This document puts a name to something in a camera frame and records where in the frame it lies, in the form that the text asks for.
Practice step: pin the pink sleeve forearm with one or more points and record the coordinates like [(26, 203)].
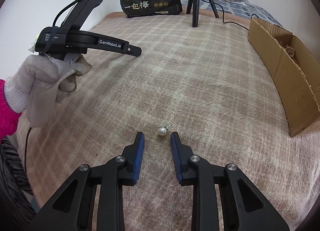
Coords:
[(8, 118)]

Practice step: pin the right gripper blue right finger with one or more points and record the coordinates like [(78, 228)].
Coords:
[(244, 207)]

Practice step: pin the red strap wristwatch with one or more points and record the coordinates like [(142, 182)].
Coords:
[(290, 51)]

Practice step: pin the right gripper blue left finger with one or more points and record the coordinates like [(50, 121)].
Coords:
[(71, 207)]

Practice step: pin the left white gloved hand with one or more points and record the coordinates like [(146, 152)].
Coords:
[(41, 82)]

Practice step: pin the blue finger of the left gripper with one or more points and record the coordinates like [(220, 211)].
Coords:
[(134, 50)]

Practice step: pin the white pearl earring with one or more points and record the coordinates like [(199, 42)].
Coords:
[(162, 131)]

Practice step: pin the open cardboard box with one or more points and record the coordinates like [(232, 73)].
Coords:
[(296, 80)]

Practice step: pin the blue checked bed sheet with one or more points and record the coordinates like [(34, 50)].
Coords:
[(245, 10)]

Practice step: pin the beige plaid blanket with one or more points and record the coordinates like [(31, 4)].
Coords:
[(210, 86)]

